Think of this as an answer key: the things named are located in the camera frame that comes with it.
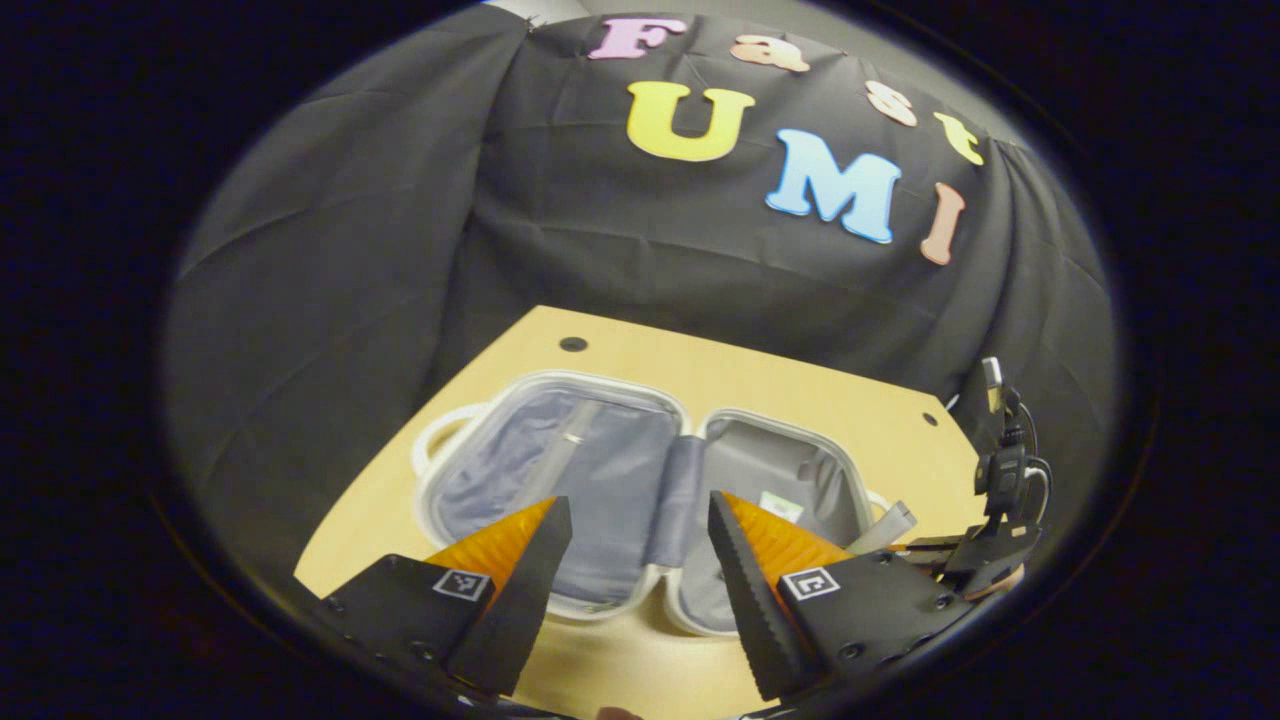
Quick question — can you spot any black backdrop cloth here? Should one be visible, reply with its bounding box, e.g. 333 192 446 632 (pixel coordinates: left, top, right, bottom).
165 5 1116 586

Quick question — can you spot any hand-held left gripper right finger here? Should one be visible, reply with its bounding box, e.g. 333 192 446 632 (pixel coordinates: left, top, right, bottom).
708 490 976 701

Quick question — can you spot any grey green skincare tube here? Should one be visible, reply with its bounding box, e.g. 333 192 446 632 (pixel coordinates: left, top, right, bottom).
845 500 918 557

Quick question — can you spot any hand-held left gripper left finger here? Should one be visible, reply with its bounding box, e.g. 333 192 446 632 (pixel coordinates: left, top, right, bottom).
315 496 574 698

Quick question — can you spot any white suitcase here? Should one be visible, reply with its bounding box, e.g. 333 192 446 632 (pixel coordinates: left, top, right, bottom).
412 370 893 639

